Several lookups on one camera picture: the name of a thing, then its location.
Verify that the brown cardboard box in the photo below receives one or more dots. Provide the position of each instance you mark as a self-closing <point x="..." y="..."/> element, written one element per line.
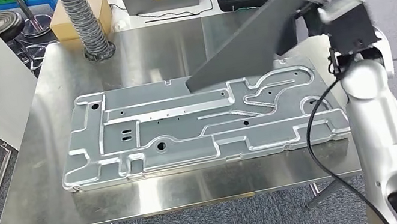
<point x="63" y="25"/>

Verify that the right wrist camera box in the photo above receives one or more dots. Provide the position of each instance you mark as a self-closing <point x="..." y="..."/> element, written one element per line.
<point x="354" y="32"/>

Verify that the stainless steel workbench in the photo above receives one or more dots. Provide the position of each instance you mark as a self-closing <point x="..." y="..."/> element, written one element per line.
<point x="57" y="207"/>

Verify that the black plastic panel part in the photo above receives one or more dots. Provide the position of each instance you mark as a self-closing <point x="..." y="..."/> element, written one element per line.
<point x="248" y="50"/>

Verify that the large stamped metal plate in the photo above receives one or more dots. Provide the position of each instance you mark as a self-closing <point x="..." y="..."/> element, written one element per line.
<point x="188" y="145"/>

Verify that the chrome pole with round base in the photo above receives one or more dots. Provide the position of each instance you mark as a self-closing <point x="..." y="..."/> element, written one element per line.
<point x="37" y="27"/>

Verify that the black round stool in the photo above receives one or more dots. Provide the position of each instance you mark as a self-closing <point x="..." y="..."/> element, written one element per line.
<point x="4" y="24"/>

